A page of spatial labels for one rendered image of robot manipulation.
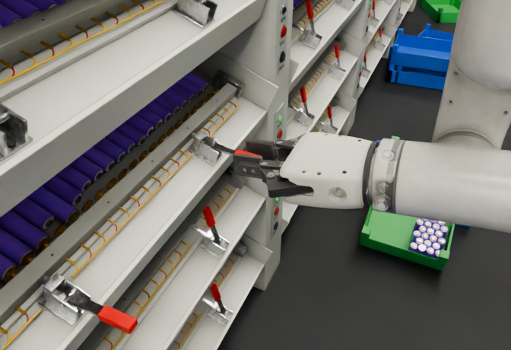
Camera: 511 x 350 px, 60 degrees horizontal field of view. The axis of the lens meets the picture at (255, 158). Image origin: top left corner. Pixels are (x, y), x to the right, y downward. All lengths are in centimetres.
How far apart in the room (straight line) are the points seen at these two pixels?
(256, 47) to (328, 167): 26
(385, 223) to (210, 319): 54
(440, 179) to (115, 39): 35
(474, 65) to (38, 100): 36
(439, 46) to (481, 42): 168
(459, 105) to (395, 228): 69
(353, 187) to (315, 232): 71
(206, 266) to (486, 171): 44
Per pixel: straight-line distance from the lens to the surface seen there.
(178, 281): 71
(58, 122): 37
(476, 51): 42
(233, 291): 93
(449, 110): 57
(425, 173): 49
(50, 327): 47
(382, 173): 49
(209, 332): 89
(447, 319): 111
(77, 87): 40
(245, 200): 83
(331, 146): 54
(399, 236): 120
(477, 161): 49
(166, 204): 55
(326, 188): 50
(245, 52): 71
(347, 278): 111
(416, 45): 210
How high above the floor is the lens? 86
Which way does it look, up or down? 37 degrees down
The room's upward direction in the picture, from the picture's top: straight up
